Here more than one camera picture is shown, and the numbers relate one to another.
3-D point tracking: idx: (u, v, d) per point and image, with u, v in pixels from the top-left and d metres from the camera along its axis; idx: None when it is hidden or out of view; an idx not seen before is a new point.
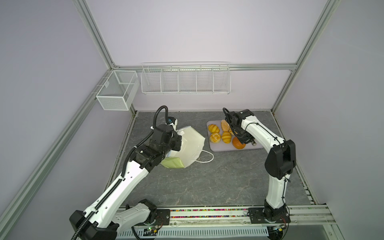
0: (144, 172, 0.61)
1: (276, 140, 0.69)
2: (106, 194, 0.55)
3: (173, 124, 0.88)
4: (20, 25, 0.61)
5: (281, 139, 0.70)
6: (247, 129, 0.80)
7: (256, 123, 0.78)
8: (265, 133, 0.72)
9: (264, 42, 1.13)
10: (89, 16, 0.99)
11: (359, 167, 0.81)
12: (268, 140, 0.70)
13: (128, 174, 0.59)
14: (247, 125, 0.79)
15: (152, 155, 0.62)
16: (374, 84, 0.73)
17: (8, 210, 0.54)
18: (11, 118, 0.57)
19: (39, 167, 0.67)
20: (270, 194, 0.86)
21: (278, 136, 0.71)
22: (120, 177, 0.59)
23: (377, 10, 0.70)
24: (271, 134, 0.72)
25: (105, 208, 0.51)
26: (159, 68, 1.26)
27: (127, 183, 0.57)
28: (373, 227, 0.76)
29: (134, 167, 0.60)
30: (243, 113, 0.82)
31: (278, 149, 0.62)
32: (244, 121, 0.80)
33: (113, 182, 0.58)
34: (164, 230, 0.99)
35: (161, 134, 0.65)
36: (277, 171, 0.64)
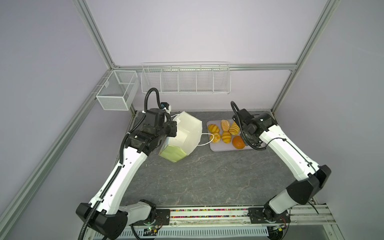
0: (142, 156, 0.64)
1: (310, 168, 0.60)
2: (108, 182, 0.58)
3: (167, 108, 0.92)
4: (20, 25, 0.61)
5: (316, 165, 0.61)
6: (271, 145, 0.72)
7: (284, 140, 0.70)
8: (296, 155, 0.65)
9: (264, 42, 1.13)
10: (89, 16, 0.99)
11: (359, 168, 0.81)
12: (300, 165, 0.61)
13: (127, 160, 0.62)
14: (272, 140, 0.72)
15: (148, 139, 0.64)
16: (375, 84, 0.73)
17: (9, 210, 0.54)
18: (12, 117, 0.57)
19: (39, 166, 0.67)
20: (274, 200, 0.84)
21: (313, 162, 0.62)
22: (119, 164, 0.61)
23: (378, 11, 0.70)
24: (304, 158, 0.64)
25: (111, 196, 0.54)
26: (159, 68, 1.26)
27: (127, 169, 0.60)
28: (373, 227, 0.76)
29: (132, 153, 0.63)
30: (264, 121, 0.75)
31: (314, 181, 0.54)
32: (265, 132, 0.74)
33: (113, 170, 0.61)
34: (164, 230, 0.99)
35: (154, 116, 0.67)
36: (305, 200, 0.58)
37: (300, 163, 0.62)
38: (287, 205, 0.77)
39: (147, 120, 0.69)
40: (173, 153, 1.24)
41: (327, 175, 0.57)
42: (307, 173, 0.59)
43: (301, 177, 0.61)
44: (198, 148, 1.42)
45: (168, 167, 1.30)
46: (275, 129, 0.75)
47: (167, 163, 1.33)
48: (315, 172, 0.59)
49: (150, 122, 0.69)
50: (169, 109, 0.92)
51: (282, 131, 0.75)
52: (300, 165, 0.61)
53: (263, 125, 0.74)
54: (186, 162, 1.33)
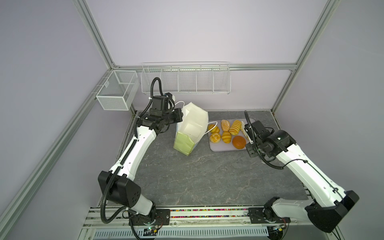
0: (153, 134, 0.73)
1: (336, 194, 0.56)
2: (126, 153, 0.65)
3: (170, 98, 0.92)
4: (20, 25, 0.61)
5: (342, 192, 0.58)
6: (290, 166, 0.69)
7: (304, 161, 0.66)
8: (319, 179, 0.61)
9: (264, 42, 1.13)
10: (89, 16, 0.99)
11: (359, 168, 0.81)
12: (325, 191, 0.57)
13: (141, 136, 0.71)
14: (292, 161, 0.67)
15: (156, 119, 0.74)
16: (375, 84, 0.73)
17: (8, 210, 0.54)
18: (12, 117, 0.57)
19: (40, 166, 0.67)
20: (280, 205, 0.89)
21: (339, 187, 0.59)
22: (135, 138, 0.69)
23: (378, 10, 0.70)
24: (328, 182, 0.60)
25: (129, 163, 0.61)
26: (159, 68, 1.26)
27: (142, 141, 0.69)
28: (373, 227, 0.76)
29: (145, 131, 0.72)
30: (282, 141, 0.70)
31: (341, 210, 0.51)
32: (284, 152, 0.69)
33: (129, 143, 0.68)
34: (164, 230, 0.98)
35: (160, 100, 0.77)
36: (330, 227, 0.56)
37: (325, 189, 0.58)
38: (293, 214, 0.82)
39: (154, 105, 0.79)
40: (183, 145, 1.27)
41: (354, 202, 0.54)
42: (334, 201, 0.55)
43: (327, 204, 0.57)
44: (198, 148, 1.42)
45: (168, 167, 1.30)
46: (295, 150, 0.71)
47: (167, 163, 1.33)
48: (341, 199, 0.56)
49: (156, 107, 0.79)
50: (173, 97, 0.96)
51: (301, 151, 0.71)
52: (325, 191, 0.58)
53: (281, 145, 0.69)
54: (186, 162, 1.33)
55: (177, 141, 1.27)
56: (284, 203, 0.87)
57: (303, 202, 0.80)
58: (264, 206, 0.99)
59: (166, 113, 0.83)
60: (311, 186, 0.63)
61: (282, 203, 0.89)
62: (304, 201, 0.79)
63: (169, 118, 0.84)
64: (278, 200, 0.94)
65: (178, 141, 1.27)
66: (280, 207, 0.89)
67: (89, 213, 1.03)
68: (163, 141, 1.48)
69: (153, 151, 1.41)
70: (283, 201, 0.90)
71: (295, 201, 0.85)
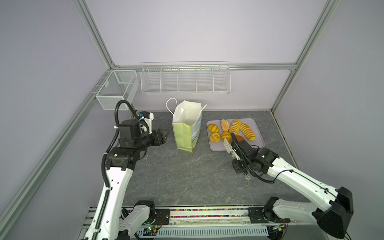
0: (128, 173, 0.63)
1: (329, 195, 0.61)
2: (100, 211, 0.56)
3: (147, 118, 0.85)
4: (20, 25, 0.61)
5: (332, 190, 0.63)
6: (281, 179, 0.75)
7: (291, 171, 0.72)
8: (310, 184, 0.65)
9: (264, 42, 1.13)
10: (90, 16, 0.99)
11: (359, 167, 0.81)
12: (319, 195, 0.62)
13: (113, 182, 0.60)
14: (280, 174, 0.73)
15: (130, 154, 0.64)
16: (375, 83, 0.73)
17: (8, 210, 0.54)
18: (10, 116, 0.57)
19: (39, 167, 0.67)
20: (283, 208, 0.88)
21: (328, 187, 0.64)
22: (107, 188, 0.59)
23: (377, 10, 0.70)
24: (318, 186, 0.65)
25: (107, 223, 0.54)
26: (159, 68, 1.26)
27: (117, 189, 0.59)
28: (374, 226, 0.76)
29: (117, 173, 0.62)
30: (266, 157, 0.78)
31: (339, 210, 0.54)
32: (271, 168, 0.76)
33: (102, 194, 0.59)
34: (164, 230, 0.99)
35: (129, 130, 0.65)
36: (342, 232, 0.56)
37: (318, 193, 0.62)
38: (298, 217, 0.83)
39: (123, 134, 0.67)
40: (183, 135, 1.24)
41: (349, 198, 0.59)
42: (329, 202, 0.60)
43: (325, 207, 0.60)
44: (198, 148, 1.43)
45: (168, 167, 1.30)
46: (280, 163, 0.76)
47: (167, 163, 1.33)
48: (335, 198, 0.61)
49: (126, 136, 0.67)
50: (149, 118, 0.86)
51: (286, 162, 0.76)
52: (318, 194, 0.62)
53: (266, 162, 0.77)
54: (186, 162, 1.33)
55: (176, 136, 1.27)
56: (286, 206, 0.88)
57: (309, 206, 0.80)
58: (264, 208, 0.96)
59: (139, 141, 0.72)
60: (306, 193, 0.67)
61: (283, 205, 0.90)
62: (309, 205, 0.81)
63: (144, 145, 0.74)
64: (278, 201, 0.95)
65: (178, 136, 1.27)
66: (282, 210, 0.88)
67: (89, 213, 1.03)
68: None
69: (153, 151, 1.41)
70: (285, 203, 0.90)
71: (299, 204, 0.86)
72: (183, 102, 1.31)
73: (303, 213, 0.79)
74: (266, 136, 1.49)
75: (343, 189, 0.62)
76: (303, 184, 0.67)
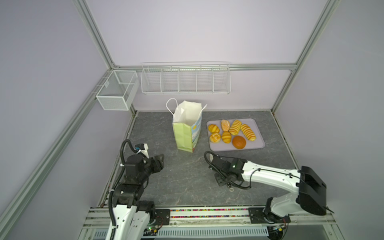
0: (133, 209, 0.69)
1: (293, 178, 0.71)
2: None
3: (142, 149, 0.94)
4: (20, 25, 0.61)
5: (295, 172, 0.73)
6: (254, 180, 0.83)
7: (259, 170, 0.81)
8: (277, 175, 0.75)
9: (264, 42, 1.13)
10: (89, 16, 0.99)
11: (359, 168, 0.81)
12: (286, 182, 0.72)
13: (119, 219, 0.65)
14: (252, 176, 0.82)
15: (135, 190, 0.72)
16: (375, 83, 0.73)
17: (8, 211, 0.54)
18: (10, 116, 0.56)
19: (39, 166, 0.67)
20: (278, 206, 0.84)
21: (291, 171, 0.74)
22: (113, 227, 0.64)
23: (377, 10, 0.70)
24: (283, 173, 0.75)
25: None
26: (159, 68, 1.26)
27: (122, 227, 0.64)
28: (373, 226, 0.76)
29: (123, 211, 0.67)
30: (236, 166, 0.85)
31: (306, 188, 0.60)
32: (243, 174, 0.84)
33: (108, 232, 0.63)
34: (164, 230, 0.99)
35: (133, 167, 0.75)
36: (321, 207, 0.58)
37: (285, 180, 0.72)
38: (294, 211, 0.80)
39: (128, 172, 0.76)
40: (183, 135, 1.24)
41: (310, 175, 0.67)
42: (295, 184, 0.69)
43: (295, 190, 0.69)
44: (198, 148, 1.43)
45: (168, 167, 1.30)
46: (249, 166, 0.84)
47: (167, 162, 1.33)
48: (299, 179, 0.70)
49: (132, 174, 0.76)
50: (144, 148, 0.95)
51: (253, 162, 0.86)
52: (285, 181, 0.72)
53: (237, 170, 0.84)
54: (186, 162, 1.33)
55: (176, 136, 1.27)
56: (279, 202, 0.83)
57: (292, 194, 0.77)
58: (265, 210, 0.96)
59: (142, 174, 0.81)
60: (277, 183, 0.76)
61: (277, 204, 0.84)
62: (293, 193, 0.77)
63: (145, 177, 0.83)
64: (273, 201, 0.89)
65: (178, 136, 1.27)
66: (278, 208, 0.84)
67: (89, 213, 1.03)
68: (163, 141, 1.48)
69: (153, 151, 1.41)
70: (278, 201, 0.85)
71: (286, 195, 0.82)
72: (183, 102, 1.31)
73: (290, 202, 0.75)
74: (266, 136, 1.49)
75: (304, 168, 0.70)
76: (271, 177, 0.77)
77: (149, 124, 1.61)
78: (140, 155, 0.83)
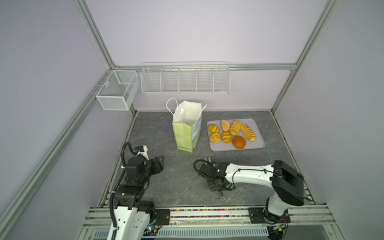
0: (133, 210, 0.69)
1: (267, 174, 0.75)
2: None
3: (141, 151, 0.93)
4: (20, 25, 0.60)
5: (269, 167, 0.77)
6: (236, 180, 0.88)
7: (239, 170, 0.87)
8: (254, 172, 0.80)
9: (264, 42, 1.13)
10: (89, 16, 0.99)
11: (359, 168, 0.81)
12: (262, 177, 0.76)
13: (120, 221, 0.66)
14: (233, 177, 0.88)
15: (136, 192, 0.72)
16: (375, 83, 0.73)
17: (7, 211, 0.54)
18: (10, 116, 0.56)
19: (39, 167, 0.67)
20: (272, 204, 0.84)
21: (266, 167, 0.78)
22: (114, 228, 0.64)
23: (377, 10, 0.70)
24: (259, 170, 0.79)
25: None
26: (159, 68, 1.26)
27: (123, 229, 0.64)
28: (373, 227, 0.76)
29: (124, 212, 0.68)
30: (220, 170, 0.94)
31: (281, 182, 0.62)
32: (226, 177, 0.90)
33: (109, 233, 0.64)
34: (164, 230, 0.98)
35: (134, 169, 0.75)
36: (298, 197, 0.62)
37: (260, 177, 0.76)
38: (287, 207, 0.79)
39: (129, 174, 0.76)
40: (183, 135, 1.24)
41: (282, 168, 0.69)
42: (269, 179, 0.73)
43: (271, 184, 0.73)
44: (198, 148, 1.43)
45: (168, 167, 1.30)
46: (230, 168, 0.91)
47: (167, 162, 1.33)
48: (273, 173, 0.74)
49: (132, 176, 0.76)
50: (144, 151, 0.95)
51: (234, 164, 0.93)
52: (261, 177, 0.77)
53: (222, 174, 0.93)
54: (186, 162, 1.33)
55: (176, 136, 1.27)
56: (272, 201, 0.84)
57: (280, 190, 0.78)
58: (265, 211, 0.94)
59: (142, 176, 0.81)
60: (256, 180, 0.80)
61: (270, 203, 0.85)
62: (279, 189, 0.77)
63: (145, 178, 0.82)
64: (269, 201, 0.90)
65: (178, 136, 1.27)
66: (273, 207, 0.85)
67: (89, 213, 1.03)
68: (163, 141, 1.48)
69: (153, 151, 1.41)
70: (271, 200, 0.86)
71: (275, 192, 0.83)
72: (183, 102, 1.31)
73: (279, 199, 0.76)
74: (266, 136, 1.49)
75: (277, 163, 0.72)
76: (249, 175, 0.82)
77: (149, 124, 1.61)
78: (140, 157, 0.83)
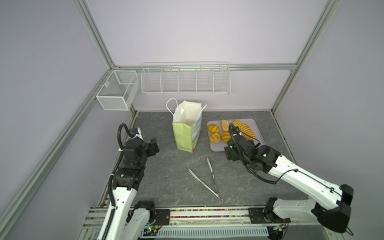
0: (132, 192, 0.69)
1: (335, 194, 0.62)
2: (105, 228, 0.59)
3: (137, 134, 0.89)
4: (20, 25, 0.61)
5: (337, 190, 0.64)
6: (284, 178, 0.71)
7: (295, 171, 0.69)
8: (317, 185, 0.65)
9: (264, 43, 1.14)
10: (89, 16, 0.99)
11: (359, 168, 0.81)
12: (325, 195, 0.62)
13: (119, 201, 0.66)
14: (284, 174, 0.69)
15: (135, 174, 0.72)
16: (375, 83, 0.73)
17: (8, 210, 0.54)
18: (10, 116, 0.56)
19: (40, 166, 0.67)
20: (283, 208, 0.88)
21: (334, 187, 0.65)
22: (112, 207, 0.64)
23: (377, 10, 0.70)
24: (323, 185, 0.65)
25: None
26: (159, 67, 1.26)
27: (121, 208, 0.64)
28: (373, 227, 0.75)
29: (123, 193, 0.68)
30: (268, 156, 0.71)
31: (347, 210, 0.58)
32: (273, 168, 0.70)
33: (107, 213, 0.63)
34: (164, 230, 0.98)
35: (132, 151, 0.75)
36: (343, 227, 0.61)
37: (325, 193, 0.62)
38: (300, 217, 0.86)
39: (127, 156, 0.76)
40: (183, 135, 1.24)
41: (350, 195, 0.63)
42: (335, 201, 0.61)
43: (331, 207, 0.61)
44: (198, 147, 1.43)
45: (168, 167, 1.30)
46: (283, 162, 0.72)
47: (167, 162, 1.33)
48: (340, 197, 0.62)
49: (130, 158, 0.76)
50: (139, 133, 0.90)
51: (288, 160, 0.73)
52: (325, 194, 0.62)
53: (268, 161, 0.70)
54: (186, 162, 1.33)
55: (176, 136, 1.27)
56: (286, 205, 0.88)
57: (306, 204, 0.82)
58: (265, 209, 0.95)
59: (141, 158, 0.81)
60: (311, 193, 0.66)
61: (284, 206, 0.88)
62: (307, 203, 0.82)
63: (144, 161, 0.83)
64: (278, 202, 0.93)
65: (178, 136, 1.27)
66: (284, 210, 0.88)
67: (89, 213, 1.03)
68: (163, 141, 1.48)
69: None
70: (285, 204, 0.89)
71: (298, 202, 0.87)
72: (183, 102, 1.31)
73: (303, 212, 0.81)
74: (266, 136, 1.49)
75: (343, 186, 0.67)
76: (308, 184, 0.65)
77: (149, 124, 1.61)
78: (137, 140, 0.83)
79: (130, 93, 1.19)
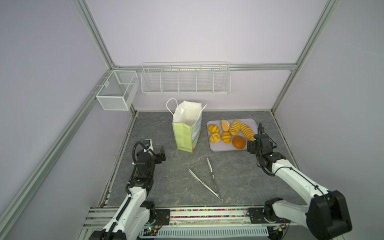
0: (145, 193, 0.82)
1: (316, 190, 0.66)
2: (121, 209, 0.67)
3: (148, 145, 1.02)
4: (20, 25, 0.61)
5: (323, 189, 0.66)
6: (279, 173, 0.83)
7: (290, 168, 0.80)
8: (302, 180, 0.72)
9: (264, 42, 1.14)
10: (90, 16, 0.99)
11: (360, 169, 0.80)
12: (306, 188, 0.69)
13: (135, 194, 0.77)
14: (279, 169, 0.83)
15: (147, 183, 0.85)
16: (375, 83, 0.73)
17: (8, 211, 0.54)
18: (10, 116, 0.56)
19: (40, 166, 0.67)
20: (282, 206, 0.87)
21: (319, 185, 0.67)
22: (129, 195, 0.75)
23: (377, 10, 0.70)
24: (310, 182, 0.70)
25: (124, 218, 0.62)
26: (159, 68, 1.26)
27: (136, 199, 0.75)
28: (373, 227, 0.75)
29: (138, 190, 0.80)
30: (273, 156, 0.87)
31: (321, 202, 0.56)
32: (274, 164, 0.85)
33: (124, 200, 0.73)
34: (164, 230, 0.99)
35: (143, 165, 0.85)
36: (324, 230, 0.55)
37: (306, 186, 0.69)
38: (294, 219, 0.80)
39: (139, 168, 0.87)
40: (183, 135, 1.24)
41: (336, 198, 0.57)
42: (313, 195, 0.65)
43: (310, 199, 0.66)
44: (198, 148, 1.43)
45: (168, 167, 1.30)
46: (283, 162, 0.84)
47: (167, 162, 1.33)
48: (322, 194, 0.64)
49: (142, 170, 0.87)
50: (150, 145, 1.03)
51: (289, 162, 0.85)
52: (306, 187, 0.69)
53: (271, 159, 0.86)
54: (186, 162, 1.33)
55: (176, 136, 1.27)
56: (287, 203, 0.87)
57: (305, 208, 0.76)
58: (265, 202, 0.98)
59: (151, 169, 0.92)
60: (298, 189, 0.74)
61: (283, 204, 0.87)
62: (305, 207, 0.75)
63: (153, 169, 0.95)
64: (282, 201, 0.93)
65: (178, 136, 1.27)
66: (281, 207, 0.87)
67: (89, 213, 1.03)
68: (163, 141, 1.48)
69: None
70: (286, 203, 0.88)
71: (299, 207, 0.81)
72: (183, 102, 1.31)
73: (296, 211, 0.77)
74: None
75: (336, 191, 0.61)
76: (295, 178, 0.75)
77: (149, 124, 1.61)
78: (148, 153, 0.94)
79: (130, 93, 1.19)
